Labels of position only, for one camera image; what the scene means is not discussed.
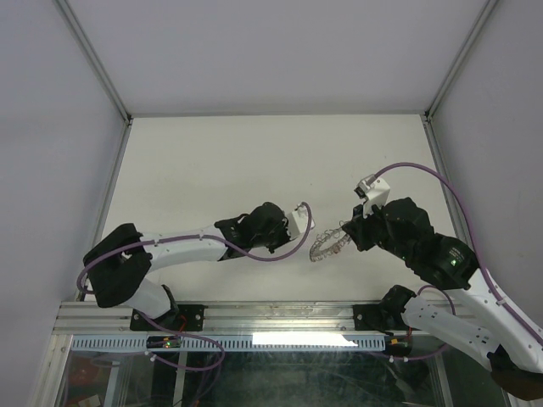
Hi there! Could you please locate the white slotted cable duct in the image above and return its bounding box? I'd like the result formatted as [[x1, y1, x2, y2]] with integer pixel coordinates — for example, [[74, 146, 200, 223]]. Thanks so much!
[[72, 332, 385, 353]]

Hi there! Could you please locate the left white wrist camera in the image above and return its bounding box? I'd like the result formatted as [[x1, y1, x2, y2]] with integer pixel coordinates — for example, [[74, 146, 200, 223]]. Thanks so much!
[[287, 204, 315, 240]]

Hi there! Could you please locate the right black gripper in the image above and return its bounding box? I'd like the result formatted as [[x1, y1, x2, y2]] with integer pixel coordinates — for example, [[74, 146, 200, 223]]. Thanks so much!
[[342, 198, 413, 263]]

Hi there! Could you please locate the left aluminium frame post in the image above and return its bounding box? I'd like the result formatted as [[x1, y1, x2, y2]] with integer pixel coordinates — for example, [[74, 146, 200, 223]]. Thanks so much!
[[53, 0, 132, 124]]

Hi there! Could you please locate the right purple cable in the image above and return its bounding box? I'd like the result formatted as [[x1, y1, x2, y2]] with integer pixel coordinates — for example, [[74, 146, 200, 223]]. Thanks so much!
[[368, 163, 543, 365]]

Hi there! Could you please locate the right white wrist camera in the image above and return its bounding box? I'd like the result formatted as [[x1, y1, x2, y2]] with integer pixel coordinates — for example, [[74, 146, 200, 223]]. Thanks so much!
[[355, 176, 390, 217]]

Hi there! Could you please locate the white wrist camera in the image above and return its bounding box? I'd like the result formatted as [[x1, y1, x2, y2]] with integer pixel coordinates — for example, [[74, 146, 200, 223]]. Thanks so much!
[[355, 176, 390, 217], [287, 204, 315, 240]]

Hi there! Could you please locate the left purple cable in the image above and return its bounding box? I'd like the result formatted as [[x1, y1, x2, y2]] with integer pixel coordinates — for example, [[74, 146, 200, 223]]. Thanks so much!
[[78, 203, 315, 298]]

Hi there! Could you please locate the purple cable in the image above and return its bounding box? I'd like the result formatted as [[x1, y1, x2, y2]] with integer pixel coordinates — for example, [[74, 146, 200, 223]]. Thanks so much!
[[78, 203, 315, 298], [368, 163, 543, 365]]

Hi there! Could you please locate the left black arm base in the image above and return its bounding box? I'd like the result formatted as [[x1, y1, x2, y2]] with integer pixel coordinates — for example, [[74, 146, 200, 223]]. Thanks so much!
[[130, 303, 207, 332]]

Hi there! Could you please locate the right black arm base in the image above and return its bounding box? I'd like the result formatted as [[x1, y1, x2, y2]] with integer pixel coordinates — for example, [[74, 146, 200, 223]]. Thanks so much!
[[352, 303, 426, 335]]

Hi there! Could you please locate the aluminium frame post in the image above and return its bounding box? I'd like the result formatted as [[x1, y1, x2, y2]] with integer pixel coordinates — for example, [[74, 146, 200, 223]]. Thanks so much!
[[423, 0, 501, 121], [53, 0, 132, 124]]

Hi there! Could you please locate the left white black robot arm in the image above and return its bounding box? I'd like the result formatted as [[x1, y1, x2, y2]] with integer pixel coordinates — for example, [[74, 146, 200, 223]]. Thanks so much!
[[77, 202, 313, 330]]

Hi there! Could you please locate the right aluminium frame post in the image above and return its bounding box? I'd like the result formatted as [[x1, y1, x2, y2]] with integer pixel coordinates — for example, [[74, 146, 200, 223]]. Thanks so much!
[[423, 0, 501, 121]]

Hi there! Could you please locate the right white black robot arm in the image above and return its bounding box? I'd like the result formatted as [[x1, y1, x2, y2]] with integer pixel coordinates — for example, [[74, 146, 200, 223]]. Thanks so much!
[[342, 198, 542, 401]]

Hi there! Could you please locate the aluminium mounting rail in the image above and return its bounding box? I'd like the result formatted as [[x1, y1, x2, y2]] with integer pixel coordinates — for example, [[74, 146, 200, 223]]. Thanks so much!
[[54, 298, 510, 340]]

